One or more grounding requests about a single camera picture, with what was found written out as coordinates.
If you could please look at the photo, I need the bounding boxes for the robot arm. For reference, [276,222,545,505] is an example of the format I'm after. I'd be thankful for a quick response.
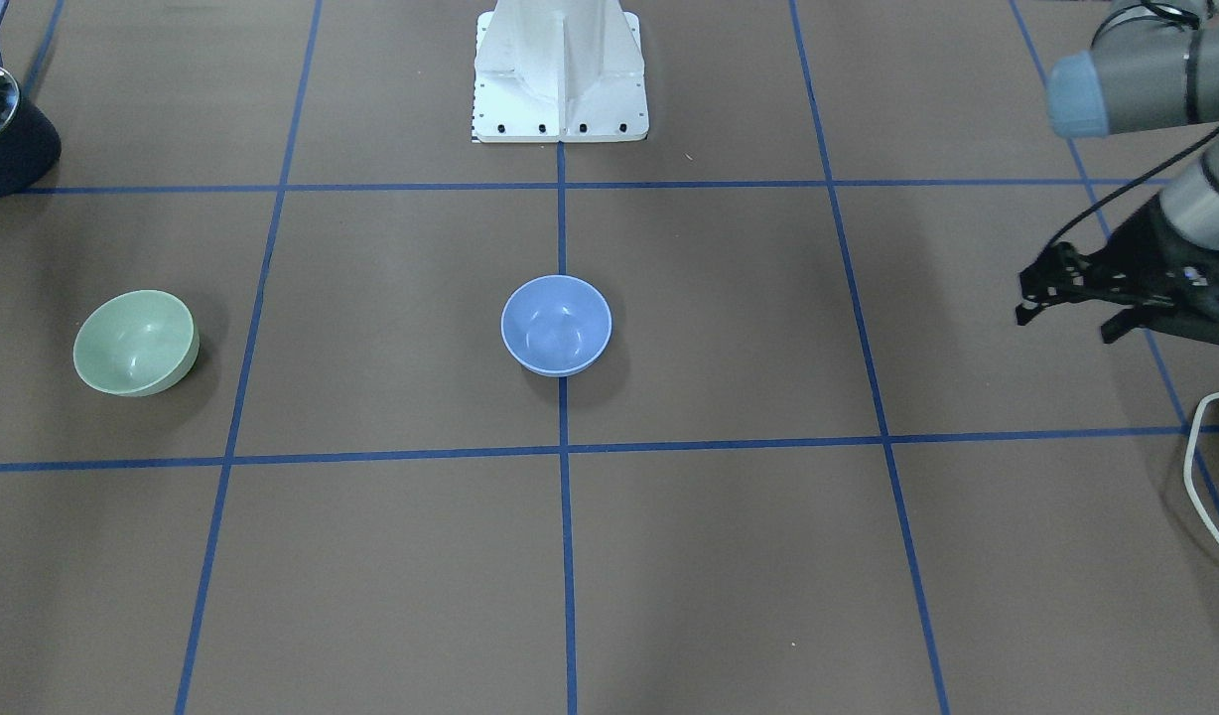
[1015,1,1219,346]

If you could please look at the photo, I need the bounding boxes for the white metal stand base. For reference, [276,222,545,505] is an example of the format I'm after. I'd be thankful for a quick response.
[471,1,650,144]

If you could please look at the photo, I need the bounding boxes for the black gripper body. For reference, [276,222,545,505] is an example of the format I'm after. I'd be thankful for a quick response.
[1082,199,1219,346]

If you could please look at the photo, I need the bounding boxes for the green bowl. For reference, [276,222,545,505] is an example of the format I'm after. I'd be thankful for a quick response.
[72,289,202,397]

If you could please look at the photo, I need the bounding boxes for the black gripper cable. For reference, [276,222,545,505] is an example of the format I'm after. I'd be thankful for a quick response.
[1046,0,1219,269]

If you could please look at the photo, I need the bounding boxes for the white cable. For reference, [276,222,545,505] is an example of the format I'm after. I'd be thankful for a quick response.
[1182,390,1219,574]

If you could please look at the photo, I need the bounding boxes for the blue bowl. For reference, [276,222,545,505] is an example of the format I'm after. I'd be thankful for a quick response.
[499,273,614,378]

